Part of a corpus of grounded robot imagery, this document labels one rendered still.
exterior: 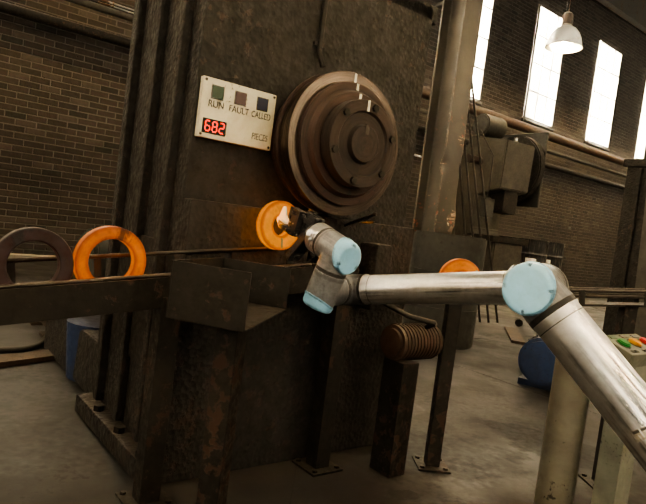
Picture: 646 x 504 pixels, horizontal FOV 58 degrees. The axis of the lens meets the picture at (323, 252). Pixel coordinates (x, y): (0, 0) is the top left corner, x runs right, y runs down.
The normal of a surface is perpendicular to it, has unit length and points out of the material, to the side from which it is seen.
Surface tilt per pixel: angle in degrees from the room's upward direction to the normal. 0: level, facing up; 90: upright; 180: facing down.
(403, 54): 90
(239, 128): 90
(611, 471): 90
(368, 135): 90
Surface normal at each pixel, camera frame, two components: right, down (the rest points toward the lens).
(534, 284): -0.62, -0.14
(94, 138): 0.61, 0.11
